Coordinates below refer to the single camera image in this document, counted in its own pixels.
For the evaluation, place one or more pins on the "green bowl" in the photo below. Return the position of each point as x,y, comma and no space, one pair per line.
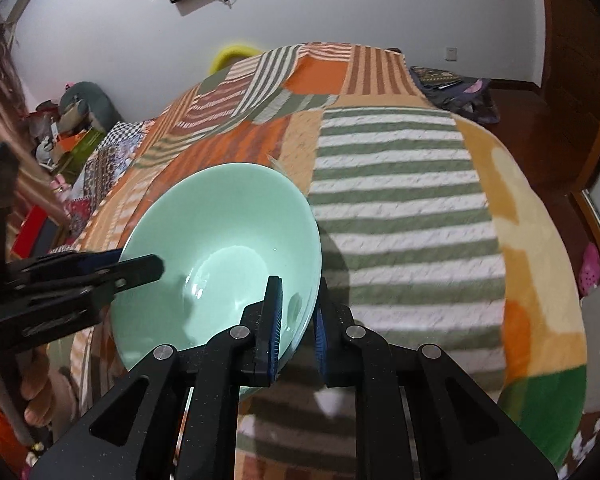
220,220

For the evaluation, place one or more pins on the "green box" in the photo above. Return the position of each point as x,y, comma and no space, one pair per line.
82,152

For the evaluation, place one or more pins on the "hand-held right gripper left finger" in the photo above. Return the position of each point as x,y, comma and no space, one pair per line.
276,330

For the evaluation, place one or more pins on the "striped patchwork blanket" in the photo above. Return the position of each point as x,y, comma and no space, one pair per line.
405,210

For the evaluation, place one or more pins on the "yellow plastic object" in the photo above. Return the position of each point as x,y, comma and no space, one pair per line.
227,52

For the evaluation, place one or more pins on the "striped brown curtain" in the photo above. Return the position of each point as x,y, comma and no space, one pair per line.
10,110

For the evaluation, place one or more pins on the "orange box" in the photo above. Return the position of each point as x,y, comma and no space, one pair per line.
70,141

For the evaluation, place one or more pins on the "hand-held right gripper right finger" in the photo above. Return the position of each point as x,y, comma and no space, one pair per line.
321,340

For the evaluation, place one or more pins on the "patterned checkered quilt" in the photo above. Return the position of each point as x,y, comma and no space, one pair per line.
115,155

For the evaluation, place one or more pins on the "person's left hand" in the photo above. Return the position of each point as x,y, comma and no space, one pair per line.
42,395

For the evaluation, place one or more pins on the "pink slipper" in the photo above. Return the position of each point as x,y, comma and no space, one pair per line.
590,267

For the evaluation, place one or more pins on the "brown wooden wardrobe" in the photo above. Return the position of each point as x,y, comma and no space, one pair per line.
575,60

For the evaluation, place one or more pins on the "white wall socket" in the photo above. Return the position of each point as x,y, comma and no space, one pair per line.
451,53

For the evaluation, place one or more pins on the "dark patterned bag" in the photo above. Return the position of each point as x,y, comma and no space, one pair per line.
455,92

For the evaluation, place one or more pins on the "red and blue box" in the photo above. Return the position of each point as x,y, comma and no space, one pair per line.
35,232

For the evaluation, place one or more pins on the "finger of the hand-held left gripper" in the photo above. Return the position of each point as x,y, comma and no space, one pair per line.
135,270
90,259

